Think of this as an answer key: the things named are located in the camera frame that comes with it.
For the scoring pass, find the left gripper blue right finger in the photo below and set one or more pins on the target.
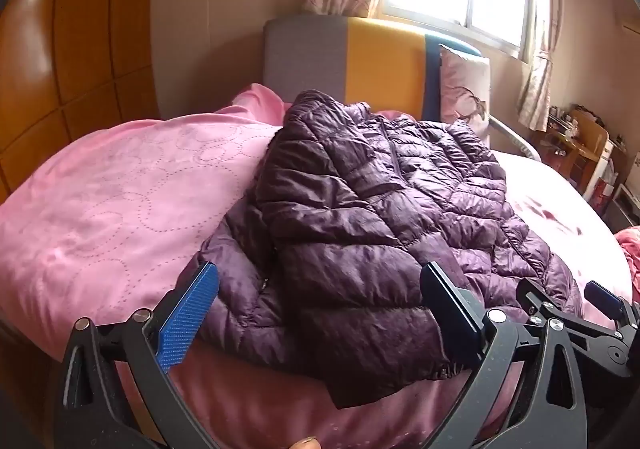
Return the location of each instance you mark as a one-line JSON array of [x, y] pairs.
[[458, 315]]

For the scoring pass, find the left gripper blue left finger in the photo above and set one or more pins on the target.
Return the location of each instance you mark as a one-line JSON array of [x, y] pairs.
[[186, 316]]

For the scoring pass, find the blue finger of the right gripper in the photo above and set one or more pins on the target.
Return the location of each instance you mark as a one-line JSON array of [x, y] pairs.
[[537, 301], [612, 306]]

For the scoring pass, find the purple puffer jacket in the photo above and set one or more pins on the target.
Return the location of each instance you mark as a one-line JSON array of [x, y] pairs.
[[319, 263]]

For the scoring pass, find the person's hand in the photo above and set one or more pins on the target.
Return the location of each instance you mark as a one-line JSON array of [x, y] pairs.
[[306, 443]]

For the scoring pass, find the pink bed duvet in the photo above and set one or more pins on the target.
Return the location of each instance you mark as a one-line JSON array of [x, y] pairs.
[[106, 225]]

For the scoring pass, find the wooden side shelf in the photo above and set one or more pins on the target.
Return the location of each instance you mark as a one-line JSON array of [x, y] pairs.
[[577, 145]]

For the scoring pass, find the right pink curtain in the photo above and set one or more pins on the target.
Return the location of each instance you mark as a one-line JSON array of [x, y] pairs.
[[543, 37]]

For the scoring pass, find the deer print pillow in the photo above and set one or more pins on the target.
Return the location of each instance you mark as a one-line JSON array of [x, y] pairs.
[[464, 81]]

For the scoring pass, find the grey yellow blue headboard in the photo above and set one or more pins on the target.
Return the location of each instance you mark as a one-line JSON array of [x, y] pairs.
[[388, 65]]

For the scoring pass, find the wooden wardrobe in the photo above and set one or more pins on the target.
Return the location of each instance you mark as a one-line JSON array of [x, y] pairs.
[[68, 68]]

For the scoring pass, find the grey metal bed rail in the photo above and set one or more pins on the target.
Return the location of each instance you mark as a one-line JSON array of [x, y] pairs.
[[526, 148]]

